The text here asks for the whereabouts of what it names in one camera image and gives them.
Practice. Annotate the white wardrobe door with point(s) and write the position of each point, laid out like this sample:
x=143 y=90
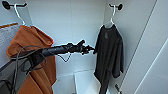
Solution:
x=156 y=73

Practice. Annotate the black garment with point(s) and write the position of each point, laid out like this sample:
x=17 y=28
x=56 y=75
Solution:
x=108 y=53

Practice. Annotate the white wardrobe cabinet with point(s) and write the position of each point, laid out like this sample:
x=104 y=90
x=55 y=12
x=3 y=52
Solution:
x=76 y=23

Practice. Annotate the white inner wardrobe shelf box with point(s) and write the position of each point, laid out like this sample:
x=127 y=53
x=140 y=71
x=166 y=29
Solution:
x=85 y=81

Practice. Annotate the orange hooded garment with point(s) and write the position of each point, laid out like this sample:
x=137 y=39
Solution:
x=26 y=36

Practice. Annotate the black wardrobe hook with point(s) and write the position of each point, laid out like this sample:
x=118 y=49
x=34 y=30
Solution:
x=6 y=4
x=119 y=6

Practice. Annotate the small black wall hook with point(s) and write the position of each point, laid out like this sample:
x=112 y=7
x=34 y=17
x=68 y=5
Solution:
x=117 y=87

